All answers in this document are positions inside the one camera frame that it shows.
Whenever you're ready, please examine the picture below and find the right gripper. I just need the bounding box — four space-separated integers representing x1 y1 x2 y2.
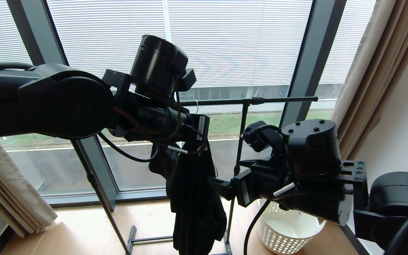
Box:
208 166 354 226

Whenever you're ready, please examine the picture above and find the window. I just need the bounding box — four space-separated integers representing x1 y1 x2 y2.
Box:
0 0 376 208

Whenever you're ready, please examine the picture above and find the black clothes rack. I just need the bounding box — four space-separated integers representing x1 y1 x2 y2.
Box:
71 96 319 255

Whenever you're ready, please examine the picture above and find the beige curtain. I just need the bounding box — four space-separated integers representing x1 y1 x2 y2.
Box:
0 138 58 238
330 0 408 160

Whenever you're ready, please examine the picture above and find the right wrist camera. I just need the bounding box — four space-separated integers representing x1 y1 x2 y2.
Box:
242 121 287 153

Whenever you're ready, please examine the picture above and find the black garment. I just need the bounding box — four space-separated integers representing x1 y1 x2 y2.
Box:
173 140 228 255

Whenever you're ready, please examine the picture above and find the white laundry basket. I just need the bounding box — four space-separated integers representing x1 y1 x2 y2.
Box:
257 198 327 255

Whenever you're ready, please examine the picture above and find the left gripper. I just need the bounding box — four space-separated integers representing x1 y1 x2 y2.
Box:
117 93 211 144

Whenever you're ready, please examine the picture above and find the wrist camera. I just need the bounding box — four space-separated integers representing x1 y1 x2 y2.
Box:
177 68 197 92
242 121 287 153

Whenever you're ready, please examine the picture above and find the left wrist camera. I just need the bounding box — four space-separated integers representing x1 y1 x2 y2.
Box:
177 68 197 92

